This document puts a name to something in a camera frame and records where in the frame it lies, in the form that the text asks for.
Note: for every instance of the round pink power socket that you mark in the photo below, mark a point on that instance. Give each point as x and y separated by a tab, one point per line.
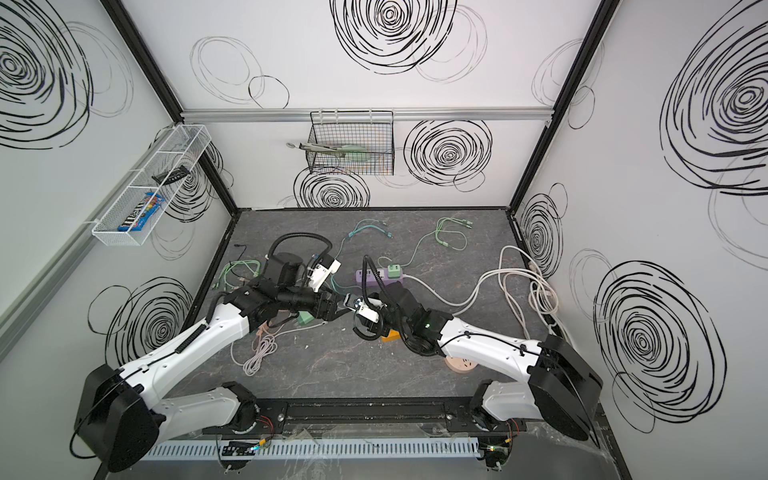
460	365

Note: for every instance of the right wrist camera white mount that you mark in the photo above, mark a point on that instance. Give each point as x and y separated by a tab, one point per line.
365	312

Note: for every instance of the orange power strip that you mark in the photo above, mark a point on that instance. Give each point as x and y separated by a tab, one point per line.
392	335

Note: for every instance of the left black corrugated conduit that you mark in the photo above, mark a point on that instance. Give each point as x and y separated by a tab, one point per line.
306	248

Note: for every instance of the white wire wall shelf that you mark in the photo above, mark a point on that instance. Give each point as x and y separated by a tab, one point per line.
185	201

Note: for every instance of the light green charger adapter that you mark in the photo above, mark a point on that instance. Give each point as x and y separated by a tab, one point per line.
394	271

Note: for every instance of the black wire wall basket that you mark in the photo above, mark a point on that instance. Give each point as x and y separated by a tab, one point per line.
357	141

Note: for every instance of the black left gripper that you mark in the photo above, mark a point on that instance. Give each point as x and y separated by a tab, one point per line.
327	304

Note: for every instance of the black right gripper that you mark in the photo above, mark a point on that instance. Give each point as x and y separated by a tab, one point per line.
381	318

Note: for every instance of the green tongs in basket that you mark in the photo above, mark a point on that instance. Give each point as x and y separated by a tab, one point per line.
320	155

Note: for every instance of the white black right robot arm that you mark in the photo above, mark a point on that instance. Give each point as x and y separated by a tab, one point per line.
548	380

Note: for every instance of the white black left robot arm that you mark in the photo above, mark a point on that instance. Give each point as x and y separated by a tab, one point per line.
124	412

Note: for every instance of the blue candy packet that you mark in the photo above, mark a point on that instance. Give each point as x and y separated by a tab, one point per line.
149	204

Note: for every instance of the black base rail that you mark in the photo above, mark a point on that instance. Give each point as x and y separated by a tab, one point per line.
454	414

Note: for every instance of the white slotted cable duct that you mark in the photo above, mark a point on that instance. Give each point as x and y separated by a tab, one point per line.
303	449

